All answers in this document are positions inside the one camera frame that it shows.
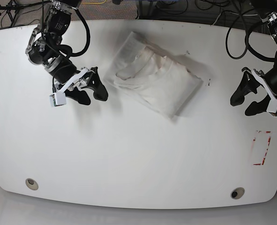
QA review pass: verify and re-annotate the white printed T-shirt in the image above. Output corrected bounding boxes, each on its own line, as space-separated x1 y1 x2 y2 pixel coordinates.
104 32 202 119

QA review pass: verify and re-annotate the wrist camera board left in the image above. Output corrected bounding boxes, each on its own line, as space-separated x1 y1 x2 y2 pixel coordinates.
266 98 277 117

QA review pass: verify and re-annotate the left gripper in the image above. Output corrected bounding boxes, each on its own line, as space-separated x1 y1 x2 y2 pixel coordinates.
230 64 277 116

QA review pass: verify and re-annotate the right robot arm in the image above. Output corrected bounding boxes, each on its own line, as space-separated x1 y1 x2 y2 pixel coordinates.
25 0 108 107

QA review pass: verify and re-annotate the red tape rectangle marking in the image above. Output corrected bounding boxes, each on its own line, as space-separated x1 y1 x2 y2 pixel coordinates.
250 130 272 166

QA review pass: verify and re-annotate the black tripod stand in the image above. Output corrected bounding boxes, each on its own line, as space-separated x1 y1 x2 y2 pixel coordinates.
0 0 42 28

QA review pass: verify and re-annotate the white cable on floor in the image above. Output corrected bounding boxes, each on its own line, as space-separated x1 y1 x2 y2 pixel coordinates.
212 11 258 26

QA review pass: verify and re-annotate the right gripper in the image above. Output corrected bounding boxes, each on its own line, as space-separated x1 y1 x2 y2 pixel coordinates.
52 61 108 105

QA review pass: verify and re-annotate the right table cable grommet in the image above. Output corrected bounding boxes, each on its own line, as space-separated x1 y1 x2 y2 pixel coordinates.
231 187 245 200

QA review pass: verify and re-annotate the left table cable grommet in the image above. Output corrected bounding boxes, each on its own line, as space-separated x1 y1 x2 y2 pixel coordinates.
25 178 38 191

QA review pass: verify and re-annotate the table cable grommet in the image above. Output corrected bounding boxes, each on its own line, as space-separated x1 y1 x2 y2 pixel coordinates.
231 187 245 200
25 178 38 191

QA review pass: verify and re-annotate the wrist camera board right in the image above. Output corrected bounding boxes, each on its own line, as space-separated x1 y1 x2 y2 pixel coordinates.
49 92 67 107

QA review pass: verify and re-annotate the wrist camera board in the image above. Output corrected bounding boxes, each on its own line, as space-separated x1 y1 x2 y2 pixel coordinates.
49 92 67 107
266 98 277 117

